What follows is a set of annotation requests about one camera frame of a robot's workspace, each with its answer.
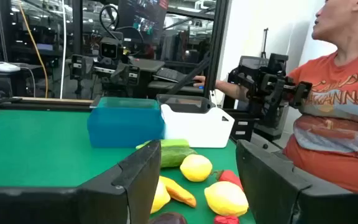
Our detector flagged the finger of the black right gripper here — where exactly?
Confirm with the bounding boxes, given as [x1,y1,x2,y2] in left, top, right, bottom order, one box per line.
[69,54,87,80]
[110,63,141,87]

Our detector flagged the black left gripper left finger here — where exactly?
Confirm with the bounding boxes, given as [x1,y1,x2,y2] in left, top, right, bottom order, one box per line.
[0,139,162,224]

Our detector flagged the person's forearm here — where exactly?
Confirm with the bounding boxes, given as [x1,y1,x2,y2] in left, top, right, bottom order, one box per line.
[214,80,250,102]

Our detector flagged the yellow cable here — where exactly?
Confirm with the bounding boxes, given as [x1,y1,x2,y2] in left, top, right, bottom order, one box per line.
[17,0,49,99]

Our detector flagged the person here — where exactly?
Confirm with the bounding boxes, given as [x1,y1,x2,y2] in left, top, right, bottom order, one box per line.
[283,0,358,194]

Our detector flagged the silver frame bracket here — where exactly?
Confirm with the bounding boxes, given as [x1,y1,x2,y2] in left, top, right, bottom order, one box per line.
[209,89,218,107]

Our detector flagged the dark green cucumber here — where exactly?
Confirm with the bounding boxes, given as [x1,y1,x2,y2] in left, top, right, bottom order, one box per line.
[160,146,198,169]

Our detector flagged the small red bell pepper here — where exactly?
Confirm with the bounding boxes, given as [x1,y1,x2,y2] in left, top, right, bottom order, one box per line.
[213,215,241,224]

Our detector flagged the green table mat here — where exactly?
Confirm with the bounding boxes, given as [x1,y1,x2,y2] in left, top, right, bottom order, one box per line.
[0,108,256,224]

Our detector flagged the white device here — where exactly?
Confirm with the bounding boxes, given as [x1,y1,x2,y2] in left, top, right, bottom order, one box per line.
[0,61,21,73]

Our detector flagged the person's hand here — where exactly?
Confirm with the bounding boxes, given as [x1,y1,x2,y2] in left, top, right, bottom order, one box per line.
[193,75,217,88]

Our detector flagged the green pepper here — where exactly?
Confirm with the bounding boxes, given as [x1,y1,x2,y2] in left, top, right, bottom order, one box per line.
[135,138,191,151]

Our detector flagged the black rig frame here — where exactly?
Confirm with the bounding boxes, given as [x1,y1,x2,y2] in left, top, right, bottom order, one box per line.
[0,0,231,119]

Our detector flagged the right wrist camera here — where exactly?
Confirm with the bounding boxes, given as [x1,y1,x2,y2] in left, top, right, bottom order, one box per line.
[99,37,124,60]

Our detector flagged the black camera cable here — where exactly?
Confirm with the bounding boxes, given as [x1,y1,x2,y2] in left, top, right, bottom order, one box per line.
[99,4,145,44]

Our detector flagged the purple eggplant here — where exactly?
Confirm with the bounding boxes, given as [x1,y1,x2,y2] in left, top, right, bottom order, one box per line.
[147,212,188,224]

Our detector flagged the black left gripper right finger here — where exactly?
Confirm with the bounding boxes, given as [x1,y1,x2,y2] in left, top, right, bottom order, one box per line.
[235,139,358,224]

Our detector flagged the black drawer unit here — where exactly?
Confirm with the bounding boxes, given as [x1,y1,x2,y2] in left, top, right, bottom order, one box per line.
[230,109,257,142]

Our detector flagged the wooden table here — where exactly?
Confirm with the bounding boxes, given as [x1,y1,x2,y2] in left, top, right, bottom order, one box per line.
[11,96,94,105]

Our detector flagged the long red pepper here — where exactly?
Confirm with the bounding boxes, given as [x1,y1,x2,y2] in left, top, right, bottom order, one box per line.
[214,169,244,191]

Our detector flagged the white cable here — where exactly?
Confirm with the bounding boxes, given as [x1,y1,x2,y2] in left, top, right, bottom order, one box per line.
[59,0,68,100]

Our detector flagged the black keyboard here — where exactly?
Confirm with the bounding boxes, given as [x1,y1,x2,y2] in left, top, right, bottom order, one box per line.
[153,67,196,85]

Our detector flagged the blue plastic bin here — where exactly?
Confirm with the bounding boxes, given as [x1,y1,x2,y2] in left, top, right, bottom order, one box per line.
[87,96,166,149]

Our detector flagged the orange carrot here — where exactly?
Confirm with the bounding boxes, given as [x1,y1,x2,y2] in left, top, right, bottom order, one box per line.
[159,175,198,208]

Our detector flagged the white plastic bin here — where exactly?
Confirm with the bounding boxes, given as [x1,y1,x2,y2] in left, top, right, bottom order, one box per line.
[160,104,235,149]

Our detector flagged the grey desk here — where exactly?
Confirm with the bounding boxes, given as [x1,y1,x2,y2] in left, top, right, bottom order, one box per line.
[128,57,167,74]

